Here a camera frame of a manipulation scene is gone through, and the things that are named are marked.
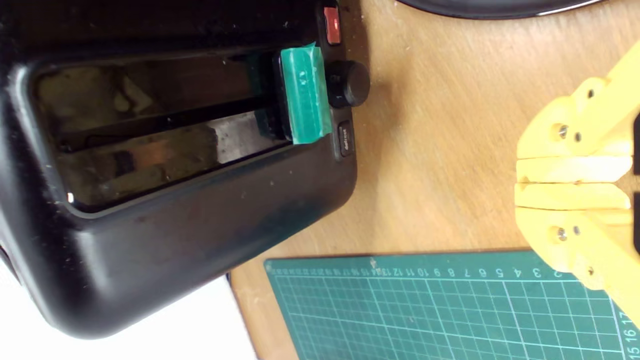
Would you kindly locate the green taped toaster lever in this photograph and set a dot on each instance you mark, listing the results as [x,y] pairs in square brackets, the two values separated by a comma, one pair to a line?
[305,95]

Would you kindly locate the black toaster knob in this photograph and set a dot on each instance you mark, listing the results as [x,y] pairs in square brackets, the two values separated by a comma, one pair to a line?
[350,84]

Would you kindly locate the red toaster button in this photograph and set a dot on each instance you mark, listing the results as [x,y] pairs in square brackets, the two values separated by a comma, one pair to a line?
[332,25]

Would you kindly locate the black two-slot toaster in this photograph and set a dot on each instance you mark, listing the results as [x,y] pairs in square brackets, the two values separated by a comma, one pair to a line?
[175,240]

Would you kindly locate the black round plate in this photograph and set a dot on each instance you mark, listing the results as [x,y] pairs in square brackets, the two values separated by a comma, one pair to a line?
[500,7]

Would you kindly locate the green cutting mat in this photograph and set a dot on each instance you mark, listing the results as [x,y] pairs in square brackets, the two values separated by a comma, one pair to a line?
[425,310]

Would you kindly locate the black defrost button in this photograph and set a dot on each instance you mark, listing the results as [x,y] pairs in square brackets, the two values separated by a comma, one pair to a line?
[345,139]

